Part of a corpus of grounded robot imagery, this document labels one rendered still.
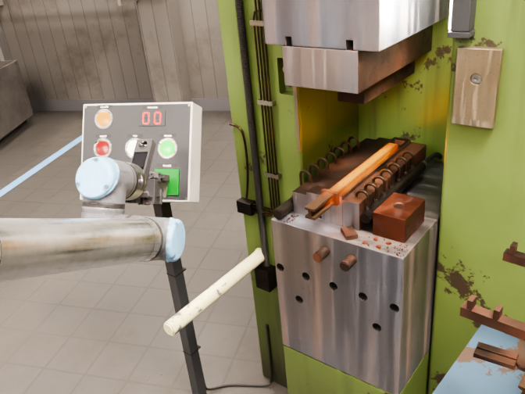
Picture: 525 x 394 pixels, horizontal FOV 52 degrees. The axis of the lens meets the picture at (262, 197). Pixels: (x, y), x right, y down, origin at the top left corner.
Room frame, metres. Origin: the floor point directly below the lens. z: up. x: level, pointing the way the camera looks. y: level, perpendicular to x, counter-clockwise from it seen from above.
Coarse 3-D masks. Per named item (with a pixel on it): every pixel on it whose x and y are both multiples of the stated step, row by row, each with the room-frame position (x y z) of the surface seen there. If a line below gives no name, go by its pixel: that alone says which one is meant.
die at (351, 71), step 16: (288, 48) 1.27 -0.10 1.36; (304, 48) 1.24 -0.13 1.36; (320, 48) 1.21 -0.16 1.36; (352, 48) 1.18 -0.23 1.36; (400, 48) 1.32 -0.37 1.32; (416, 48) 1.39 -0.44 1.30; (288, 64) 1.27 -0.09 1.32; (304, 64) 1.24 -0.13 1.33; (320, 64) 1.21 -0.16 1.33; (336, 64) 1.19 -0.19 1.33; (352, 64) 1.16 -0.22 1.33; (368, 64) 1.19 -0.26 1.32; (384, 64) 1.25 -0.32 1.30; (400, 64) 1.32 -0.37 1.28; (288, 80) 1.27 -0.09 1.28; (304, 80) 1.24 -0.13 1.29; (320, 80) 1.21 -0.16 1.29; (336, 80) 1.19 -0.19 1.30; (352, 80) 1.16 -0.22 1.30; (368, 80) 1.19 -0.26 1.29
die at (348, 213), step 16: (368, 144) 1.55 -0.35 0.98; (384, 144) 1.51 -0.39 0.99; (416, 144) 1.48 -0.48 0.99; (352, 160) 1.42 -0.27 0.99; (384, 160) 1.37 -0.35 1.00; (400, 160) 1.38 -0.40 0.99; (416, 160) 1.42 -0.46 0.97; (320, 176) 1.35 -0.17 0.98; (336, 176) 1.32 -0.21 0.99; (368, 176) 1.29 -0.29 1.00; (384, 176) 1.29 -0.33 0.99; (304, 192) 1.27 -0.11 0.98; (320, 192) 1.24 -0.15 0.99; (352, 192) 1.21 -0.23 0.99; (368, 192) 1.21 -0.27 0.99; (304, 208) 1.26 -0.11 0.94; (336, 208) 1.19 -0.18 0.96; (352, 208) 1.16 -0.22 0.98; (352, 224) 1.16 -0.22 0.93
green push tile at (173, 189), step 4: (160, 172) 1.38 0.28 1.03; (164, 172) 1.37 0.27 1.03; (168, 172) 1.37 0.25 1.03; (172, 172) 1.37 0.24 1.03; (176, 172) 1.36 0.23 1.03; (172, 176) 1.36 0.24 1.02; (176, 176) 1.36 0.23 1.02; (172, 180) 1.36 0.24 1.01; (176, 180) 1.35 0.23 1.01; (168, 184) 1.35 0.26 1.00; (172, 184) 1.35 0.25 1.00; (176, 184) 1.35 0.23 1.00; (168, 188) 1.35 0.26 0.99; (172, 188) 1.35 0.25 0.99; (176, 188) 1.34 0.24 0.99; (168, 192) 1.34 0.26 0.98; (172, 192) 1.34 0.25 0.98; (176, 192) 1.34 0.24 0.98
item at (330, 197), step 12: (396, 144) 1.46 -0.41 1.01; (372, 156) 1.39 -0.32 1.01; (384, 156) 1.40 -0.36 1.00; (360, 168) 1.32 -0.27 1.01; (372, 168) 1.34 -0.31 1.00; (348, 180) 1.26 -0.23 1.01; (324, 192) 1.19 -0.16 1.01; (336, 192) 1.18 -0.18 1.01; (312, 204) 1.14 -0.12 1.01; (324, 204) 1.16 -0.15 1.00; (336, 204) 1.18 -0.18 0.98; (312, 216) 1.12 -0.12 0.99
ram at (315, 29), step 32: (288, 0) 1.26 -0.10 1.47; (320, 0) 1.21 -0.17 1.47; (352, 0) 1.16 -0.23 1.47; (384, 0) 1.14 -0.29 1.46; (416, 0) 1.26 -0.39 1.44; (448, 0) 1.42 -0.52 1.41; (288, 32) 1.26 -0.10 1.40; (320, 32) 1.21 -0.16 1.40; (352, 32) 1.16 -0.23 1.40; (384, 32) 1.14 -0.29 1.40; (416, 32) 1.27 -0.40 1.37
